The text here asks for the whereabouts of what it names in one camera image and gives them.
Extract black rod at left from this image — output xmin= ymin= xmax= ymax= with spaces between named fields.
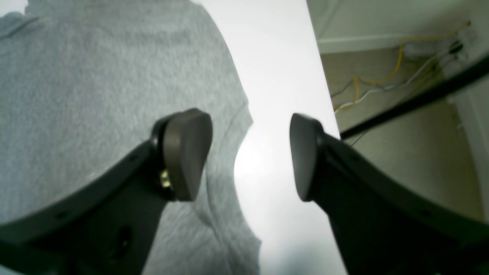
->
xmin=340 ymin=55 xmax=489 ymax=139

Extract grey T-shirt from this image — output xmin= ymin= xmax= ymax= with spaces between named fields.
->
xmin=0 ymin=0 xmax=261 ymax=275

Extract white and yellow floor cables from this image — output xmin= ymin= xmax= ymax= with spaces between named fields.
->
xmin=331 ymin=21 xmax=472 ymax=113

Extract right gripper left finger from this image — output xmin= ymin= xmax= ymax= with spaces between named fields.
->
xmin=1 ymin=108 xmax=213 ymax=275

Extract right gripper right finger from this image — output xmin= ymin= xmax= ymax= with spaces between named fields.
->
xmin=290 ymin=113 xmax=489 ymax=275

